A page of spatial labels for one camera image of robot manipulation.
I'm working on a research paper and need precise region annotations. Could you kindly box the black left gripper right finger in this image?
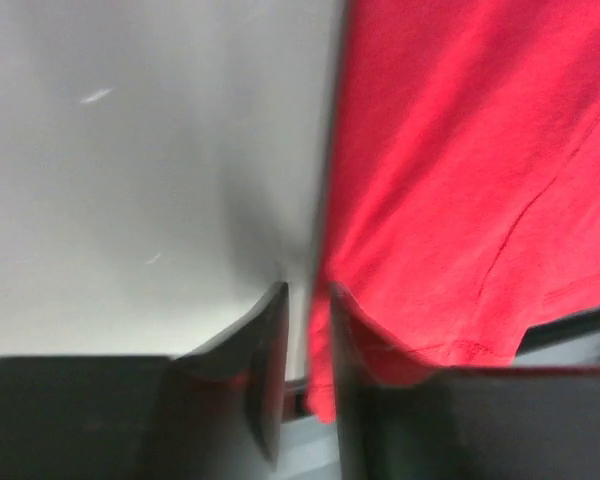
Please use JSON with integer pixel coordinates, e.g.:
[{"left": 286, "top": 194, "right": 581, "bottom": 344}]
[{"left": 331, "top": 285, "right": 600, "bottom": 479}]

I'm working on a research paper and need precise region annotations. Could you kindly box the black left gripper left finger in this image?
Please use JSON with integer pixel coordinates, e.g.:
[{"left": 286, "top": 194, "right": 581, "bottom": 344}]
[{"left": 0, "top": 282, "right": 289, "bottom": 479}]

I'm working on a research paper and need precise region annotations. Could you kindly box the red t shirt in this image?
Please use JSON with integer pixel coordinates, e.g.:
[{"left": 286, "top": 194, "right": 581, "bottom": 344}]
[{"left": 307, "top": 1, "right": 600, "bottom": 422}]

